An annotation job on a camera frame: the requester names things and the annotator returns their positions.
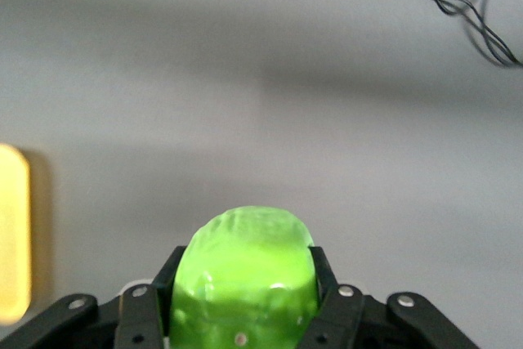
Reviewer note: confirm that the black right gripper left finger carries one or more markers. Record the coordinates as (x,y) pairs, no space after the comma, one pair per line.
(137,316)

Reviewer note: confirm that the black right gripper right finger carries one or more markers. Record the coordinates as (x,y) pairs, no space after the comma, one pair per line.
(351,316)

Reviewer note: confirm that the green apple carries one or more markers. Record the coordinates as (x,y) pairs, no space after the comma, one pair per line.
(245,279)

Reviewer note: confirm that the orange plastic tray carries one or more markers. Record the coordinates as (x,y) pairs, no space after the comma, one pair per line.
(14,230)

